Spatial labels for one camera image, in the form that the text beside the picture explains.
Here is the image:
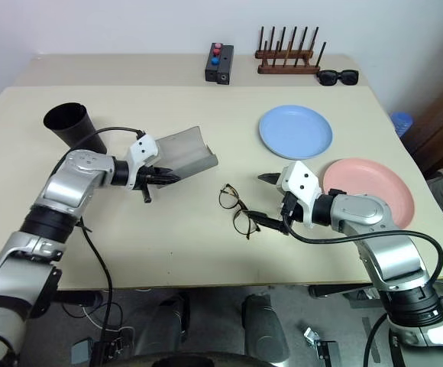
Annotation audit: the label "pink plate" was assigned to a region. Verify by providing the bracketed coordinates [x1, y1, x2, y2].
[322, 158, 416, 230]

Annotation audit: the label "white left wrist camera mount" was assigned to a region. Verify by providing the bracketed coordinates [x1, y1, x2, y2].
[124, 133, 160, 191]

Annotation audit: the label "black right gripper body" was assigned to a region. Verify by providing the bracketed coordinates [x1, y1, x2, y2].
[280, 190, 303, 235]

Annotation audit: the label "black box with coloured buttons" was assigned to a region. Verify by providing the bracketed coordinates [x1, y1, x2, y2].
[205, 42, 225, 83]

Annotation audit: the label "grey glasses case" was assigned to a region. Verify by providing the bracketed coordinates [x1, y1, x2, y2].
[155, 125, 219, 187]

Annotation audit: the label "dark rounded shape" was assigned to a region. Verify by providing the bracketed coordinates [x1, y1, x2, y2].
[241, 293, 288, 363]
[134, 292, 191, 357]

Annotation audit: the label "thin-framed clear eyeglasses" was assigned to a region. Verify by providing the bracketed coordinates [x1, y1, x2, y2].
[218, 183, 263, 241]

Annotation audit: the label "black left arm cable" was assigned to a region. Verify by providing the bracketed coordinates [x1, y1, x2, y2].
[53, 126, 148, 345]

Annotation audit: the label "black sunglasses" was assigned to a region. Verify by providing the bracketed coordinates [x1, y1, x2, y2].
[316, 69, 360, 87]

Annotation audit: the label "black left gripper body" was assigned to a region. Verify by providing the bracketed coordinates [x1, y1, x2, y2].
[133, 163, 158, 204]

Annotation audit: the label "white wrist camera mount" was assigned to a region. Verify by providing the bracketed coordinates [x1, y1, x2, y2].
[124, 133, 160, 191]
[278, 160, 324, 229]

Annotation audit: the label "brown wooden cabinet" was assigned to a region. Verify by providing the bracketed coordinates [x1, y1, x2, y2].
[407, 78, 443, 179]

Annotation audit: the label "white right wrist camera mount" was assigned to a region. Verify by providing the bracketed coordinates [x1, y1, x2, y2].
[278, 160, 324, 229]

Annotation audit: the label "black table frame bar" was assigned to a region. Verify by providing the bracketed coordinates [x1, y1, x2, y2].
[307, 284, 379, 300]

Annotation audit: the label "metal caster bracket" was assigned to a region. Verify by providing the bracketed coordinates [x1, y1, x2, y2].
[302, 326, 340, 367]

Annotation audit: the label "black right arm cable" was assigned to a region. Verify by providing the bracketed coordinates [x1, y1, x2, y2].
[281, 213, 443, 367]

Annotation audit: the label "brown wooden peg rack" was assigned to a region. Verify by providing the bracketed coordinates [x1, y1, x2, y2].
[254, 25, 328, 76]

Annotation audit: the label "black plastic cup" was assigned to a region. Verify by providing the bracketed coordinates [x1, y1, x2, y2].
[43, 102, 108, 155]

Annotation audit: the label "blue water bottle cap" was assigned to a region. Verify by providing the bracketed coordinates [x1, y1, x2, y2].
[390, 111, 414, 138]

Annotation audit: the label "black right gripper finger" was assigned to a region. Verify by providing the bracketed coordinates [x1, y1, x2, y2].
[257, 172, 283, 190]
[242, 209, 289, 235]

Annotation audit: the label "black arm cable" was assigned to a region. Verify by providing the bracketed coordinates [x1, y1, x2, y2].
[53, 126, 148, 345]
[281, 213, 443, 367]

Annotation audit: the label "light blue plate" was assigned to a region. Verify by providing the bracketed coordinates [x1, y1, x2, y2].
[258, 104, 334, 161]

